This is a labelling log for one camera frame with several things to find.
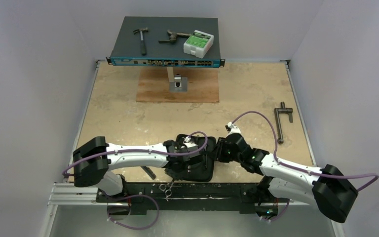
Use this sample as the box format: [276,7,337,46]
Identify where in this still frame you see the metal stand bracket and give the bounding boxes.
[166,67,188,92]

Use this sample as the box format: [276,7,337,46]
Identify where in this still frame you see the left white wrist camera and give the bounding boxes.
[183,137,198,149]

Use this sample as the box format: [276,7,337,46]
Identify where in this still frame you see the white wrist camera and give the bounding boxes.
[183,137,198,149]
[225,122,241,135]

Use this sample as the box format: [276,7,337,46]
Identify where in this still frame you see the claw hammer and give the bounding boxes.
[133,27,149,56]

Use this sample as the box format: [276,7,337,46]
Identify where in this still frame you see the black comb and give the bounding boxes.
[141,166,156,180]

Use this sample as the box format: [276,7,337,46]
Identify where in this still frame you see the dark metal clamp bar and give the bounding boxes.
[274,101,294,145]

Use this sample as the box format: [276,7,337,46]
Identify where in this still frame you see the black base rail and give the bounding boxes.
[96,182,289,215]

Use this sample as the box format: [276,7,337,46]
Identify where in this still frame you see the network switch rack unit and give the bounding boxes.
[106,16,226,68]

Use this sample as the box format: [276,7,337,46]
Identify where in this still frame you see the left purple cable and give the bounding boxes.
[62,131,209,179]

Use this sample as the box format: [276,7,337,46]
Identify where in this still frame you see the rusty metal clamp tool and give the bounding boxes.
[158,30,191,44]

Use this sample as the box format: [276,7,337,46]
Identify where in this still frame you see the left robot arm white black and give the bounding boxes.
[69,135,208,202]

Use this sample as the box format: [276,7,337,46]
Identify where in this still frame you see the white green plastic box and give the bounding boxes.
[183,30,214,58]

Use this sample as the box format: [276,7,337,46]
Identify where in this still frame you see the silver thinning scissors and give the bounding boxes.
[159,181,175,201]

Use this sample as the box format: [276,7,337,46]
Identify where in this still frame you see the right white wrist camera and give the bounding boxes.
[225,122,241,135]

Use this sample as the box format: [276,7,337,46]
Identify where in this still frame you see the wooden board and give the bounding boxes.
[136,67,219,103]

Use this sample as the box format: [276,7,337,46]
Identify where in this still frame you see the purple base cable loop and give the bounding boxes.
[107,191,161,230]

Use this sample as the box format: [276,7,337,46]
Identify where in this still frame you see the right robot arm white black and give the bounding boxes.
[216,133,358,223]

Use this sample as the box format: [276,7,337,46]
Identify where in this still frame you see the black zippered tool case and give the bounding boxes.
[177,135,217,182]

